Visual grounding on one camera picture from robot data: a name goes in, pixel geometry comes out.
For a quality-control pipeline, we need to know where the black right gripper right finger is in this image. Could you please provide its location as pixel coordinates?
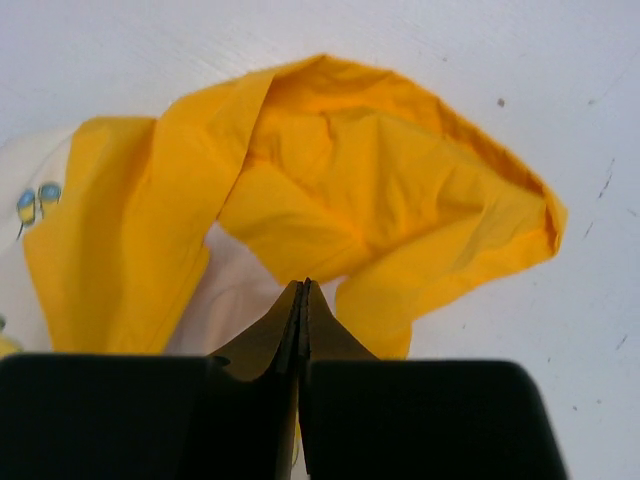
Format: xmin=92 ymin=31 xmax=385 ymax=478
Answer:
xmin=299 ymin=280 xmax=568 ymax=479

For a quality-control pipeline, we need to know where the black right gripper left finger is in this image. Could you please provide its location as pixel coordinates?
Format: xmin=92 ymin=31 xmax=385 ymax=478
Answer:
xmin=1 ymin=282 xmax=304 ymax=479

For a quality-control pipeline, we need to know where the yellow cream dinosaur print jacket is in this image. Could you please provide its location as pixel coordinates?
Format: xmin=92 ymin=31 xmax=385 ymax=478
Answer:
xmin=1 ymin=55 xmax=567 ymax=358

